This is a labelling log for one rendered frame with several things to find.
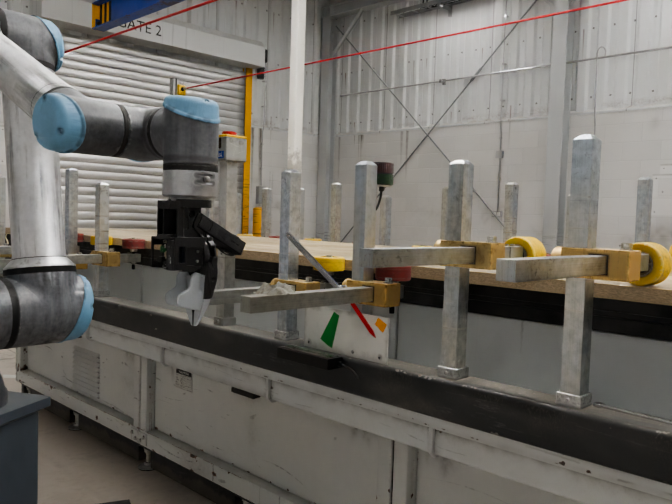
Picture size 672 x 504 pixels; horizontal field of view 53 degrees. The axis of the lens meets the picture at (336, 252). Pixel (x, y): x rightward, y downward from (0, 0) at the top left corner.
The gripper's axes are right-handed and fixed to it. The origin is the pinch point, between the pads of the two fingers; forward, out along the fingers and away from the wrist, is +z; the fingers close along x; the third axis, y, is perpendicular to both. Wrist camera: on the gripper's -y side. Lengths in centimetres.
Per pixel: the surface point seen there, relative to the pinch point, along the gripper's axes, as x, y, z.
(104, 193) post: -126, -48, -24
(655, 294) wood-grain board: 55, -59, -6
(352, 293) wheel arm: 2.2, -36.7, -2.2
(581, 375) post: 49, -43, 7
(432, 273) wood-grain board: 6, -60, -6
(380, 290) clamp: 4.4, -43.2, -2.7
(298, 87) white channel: -131, -144, -77
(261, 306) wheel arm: 1.7, -12.6, -1.2
